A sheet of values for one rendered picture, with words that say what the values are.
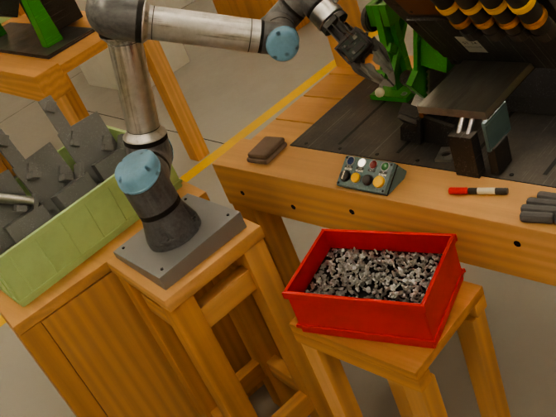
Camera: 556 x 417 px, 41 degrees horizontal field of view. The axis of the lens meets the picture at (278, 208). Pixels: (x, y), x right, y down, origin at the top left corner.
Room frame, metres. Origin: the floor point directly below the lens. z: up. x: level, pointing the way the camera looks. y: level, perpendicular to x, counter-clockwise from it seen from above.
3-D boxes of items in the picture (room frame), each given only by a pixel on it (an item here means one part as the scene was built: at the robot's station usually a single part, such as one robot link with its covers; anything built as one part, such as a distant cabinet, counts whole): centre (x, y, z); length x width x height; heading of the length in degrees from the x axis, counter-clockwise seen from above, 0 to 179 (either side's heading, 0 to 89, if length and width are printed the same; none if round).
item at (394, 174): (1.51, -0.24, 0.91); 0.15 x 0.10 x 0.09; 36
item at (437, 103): (1.41, -0.56, 1.11); 0.39 x 0.16 x 0.03; 126
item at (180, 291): (1.66, 0.27, 0.83); 0.32 x 0.32 x 0.04; 28
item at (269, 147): (1.85, -0.03, 0.91); 0.10 x 0.08 x 0.03; 130
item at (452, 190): (1.30, -0.42, 0.91); 0.13 x 0.02 x 0.02; 50
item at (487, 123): (1.36, -0.51, 0.97); 0.10 x 0.02 x 0.14; 126
